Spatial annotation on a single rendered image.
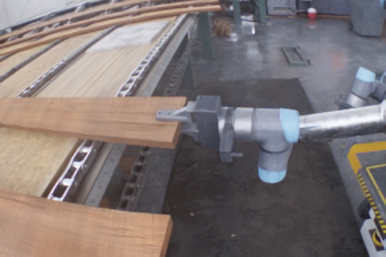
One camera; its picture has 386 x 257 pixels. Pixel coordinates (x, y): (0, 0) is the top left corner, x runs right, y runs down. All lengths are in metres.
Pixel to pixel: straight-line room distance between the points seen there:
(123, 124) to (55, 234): 0.36
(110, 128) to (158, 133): 0.14
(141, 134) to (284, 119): 0.32
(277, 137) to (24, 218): 0.57
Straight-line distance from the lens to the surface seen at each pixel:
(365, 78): 1.05
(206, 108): 0.61
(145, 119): 0.71
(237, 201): 1.65
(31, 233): 0.56
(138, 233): 0.46
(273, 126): 0.61
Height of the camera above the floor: 1.24
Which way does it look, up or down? 29 degrees down
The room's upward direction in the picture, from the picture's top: 8 degrees counter-clockwise
